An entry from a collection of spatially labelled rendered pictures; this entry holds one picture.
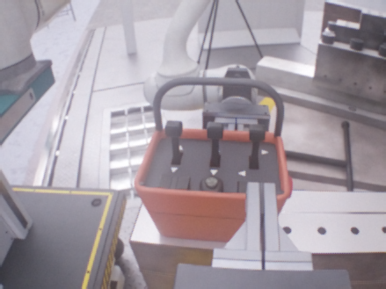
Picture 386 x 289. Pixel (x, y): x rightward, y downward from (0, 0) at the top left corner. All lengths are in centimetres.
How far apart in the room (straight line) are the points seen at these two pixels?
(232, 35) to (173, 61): 272
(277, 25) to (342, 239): 332
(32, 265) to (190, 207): 71
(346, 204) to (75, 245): 78
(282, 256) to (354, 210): 33
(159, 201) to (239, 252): 17
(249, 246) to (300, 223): 26
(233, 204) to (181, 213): 7
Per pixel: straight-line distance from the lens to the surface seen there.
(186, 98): 72
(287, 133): 135
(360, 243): 51
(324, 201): 54
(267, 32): 359
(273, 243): 25
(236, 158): 42
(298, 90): 160
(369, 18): 149
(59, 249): 98
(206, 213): 38
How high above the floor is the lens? 107
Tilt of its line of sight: 38 degrees down
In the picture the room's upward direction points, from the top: 3 degrees counter-clockwise
